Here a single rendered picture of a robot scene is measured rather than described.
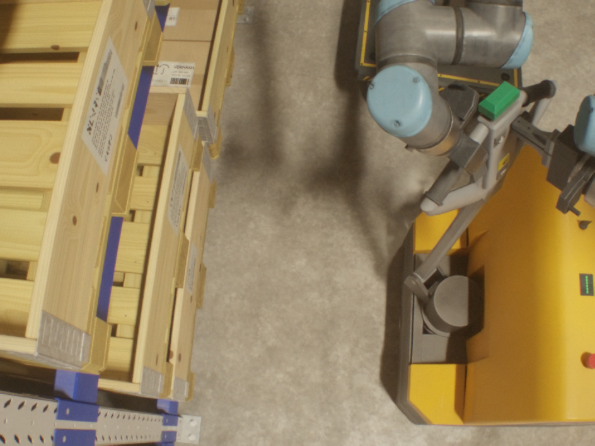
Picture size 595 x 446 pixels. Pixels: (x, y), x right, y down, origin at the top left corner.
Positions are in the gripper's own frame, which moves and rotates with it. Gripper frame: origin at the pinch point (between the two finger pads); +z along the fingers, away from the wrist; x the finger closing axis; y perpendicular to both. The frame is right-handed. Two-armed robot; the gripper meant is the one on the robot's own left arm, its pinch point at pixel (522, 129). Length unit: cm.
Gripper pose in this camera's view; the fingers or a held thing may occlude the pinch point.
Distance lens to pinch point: 118.3
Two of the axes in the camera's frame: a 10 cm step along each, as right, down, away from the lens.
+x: -1.9, -5.1, -8.4
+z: -6.5, -5.8, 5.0
